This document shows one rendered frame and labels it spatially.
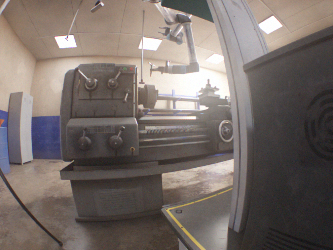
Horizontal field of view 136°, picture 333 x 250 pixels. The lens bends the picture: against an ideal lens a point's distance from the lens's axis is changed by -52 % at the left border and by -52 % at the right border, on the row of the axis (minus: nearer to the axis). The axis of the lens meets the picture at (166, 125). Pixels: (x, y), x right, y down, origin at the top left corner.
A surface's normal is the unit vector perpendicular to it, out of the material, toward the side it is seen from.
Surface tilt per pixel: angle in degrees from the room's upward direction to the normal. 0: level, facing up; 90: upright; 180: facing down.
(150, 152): 90
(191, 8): 180
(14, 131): 90
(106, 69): 90
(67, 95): 90
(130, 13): 180
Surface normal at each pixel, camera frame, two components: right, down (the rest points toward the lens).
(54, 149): 0.36, -0.07
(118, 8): 0.05, 1.00
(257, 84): -0.93, 0.02
